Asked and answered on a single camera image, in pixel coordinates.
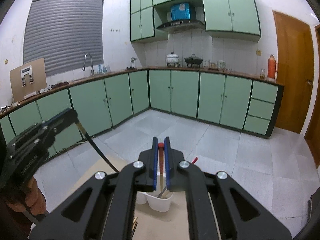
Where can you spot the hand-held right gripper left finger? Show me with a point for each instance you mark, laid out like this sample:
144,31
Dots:
155,160

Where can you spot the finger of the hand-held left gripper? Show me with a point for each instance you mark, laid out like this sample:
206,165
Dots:
62,126
55,117

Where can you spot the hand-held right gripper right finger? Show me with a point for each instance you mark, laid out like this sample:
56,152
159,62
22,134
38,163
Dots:
168,160

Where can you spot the red-patterned bamboo chopstick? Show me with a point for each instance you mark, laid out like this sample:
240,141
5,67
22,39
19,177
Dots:
162,160
195,159

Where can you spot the white double utensil holder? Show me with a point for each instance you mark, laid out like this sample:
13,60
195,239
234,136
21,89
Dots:
157,203

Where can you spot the person's left hand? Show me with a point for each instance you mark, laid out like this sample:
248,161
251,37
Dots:
35,200

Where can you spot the dark cloth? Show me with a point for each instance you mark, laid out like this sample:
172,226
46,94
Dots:
58,84

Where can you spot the cardboard board with white paper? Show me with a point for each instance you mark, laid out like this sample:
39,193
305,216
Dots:
37,85

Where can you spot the brown kitchen countertop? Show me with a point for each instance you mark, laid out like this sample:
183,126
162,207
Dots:
76,80

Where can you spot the steel kitchen faucet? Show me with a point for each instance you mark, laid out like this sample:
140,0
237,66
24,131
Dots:
92,66

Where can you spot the row of mixed chopsticks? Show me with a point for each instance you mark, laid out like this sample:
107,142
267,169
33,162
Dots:
135,225

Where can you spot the clear bottles by sink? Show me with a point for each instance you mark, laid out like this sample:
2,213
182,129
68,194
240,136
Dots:
103,68

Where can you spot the green lower kitchen cabinets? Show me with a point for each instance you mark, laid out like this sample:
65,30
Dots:
185,92

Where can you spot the grey window blind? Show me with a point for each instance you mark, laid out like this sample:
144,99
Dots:
65,32

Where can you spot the green cabinet drawer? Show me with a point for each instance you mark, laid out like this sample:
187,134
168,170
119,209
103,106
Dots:
265,91
257,125
261,109

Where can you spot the silver cooking pot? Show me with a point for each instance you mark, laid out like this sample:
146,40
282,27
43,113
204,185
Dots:
172,58

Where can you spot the black wok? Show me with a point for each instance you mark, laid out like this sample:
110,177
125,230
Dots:
193,60

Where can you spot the clear container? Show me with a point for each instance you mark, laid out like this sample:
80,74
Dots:
206,63

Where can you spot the glass jar with lid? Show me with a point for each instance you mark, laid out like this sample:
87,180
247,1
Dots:
221,65

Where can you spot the small glass jar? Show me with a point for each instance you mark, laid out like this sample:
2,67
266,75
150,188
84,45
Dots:
262,73

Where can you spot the black range hood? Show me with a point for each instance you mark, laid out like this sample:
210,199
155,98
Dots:
180,25

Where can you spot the orange thermos flask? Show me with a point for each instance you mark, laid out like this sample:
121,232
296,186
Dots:
271,66

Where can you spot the blue box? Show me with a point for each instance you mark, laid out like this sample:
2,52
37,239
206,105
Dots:
181,11

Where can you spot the wooden door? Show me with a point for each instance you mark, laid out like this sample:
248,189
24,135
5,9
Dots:
292,72
315,92

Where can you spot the wall hooks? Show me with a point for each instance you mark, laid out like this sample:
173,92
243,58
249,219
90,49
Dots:
114,30

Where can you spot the green upper wall cabinets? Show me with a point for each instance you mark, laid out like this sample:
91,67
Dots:
240,12

